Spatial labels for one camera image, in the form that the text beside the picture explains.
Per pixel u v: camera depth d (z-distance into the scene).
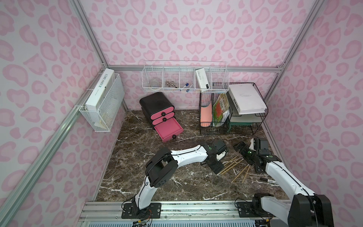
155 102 1.10
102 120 0.73
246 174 0.86
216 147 0.69
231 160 0.91
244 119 0.92
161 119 1.01
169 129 1.04
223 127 1.07
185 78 0.99
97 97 0.67
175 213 0.73
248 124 0.98
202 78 0.92
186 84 1.00
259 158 0.63
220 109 1.02
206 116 1.13
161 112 0.96
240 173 0.86
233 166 0.88
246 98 0.94
